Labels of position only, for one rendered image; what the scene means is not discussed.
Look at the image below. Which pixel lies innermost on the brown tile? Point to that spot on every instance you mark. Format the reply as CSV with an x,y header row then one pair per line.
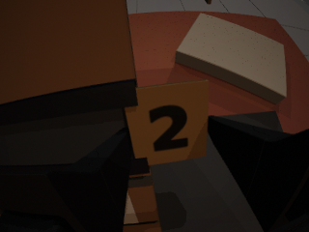
x,y
170,124

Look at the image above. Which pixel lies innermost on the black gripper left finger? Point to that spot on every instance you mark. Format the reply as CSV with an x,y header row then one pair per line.
x,y
90,194

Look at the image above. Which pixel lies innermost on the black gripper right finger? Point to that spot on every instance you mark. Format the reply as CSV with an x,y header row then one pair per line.
x,y
269,166

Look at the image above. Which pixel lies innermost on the white paper ticket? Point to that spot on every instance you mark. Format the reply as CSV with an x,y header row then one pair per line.
x,y
130,216

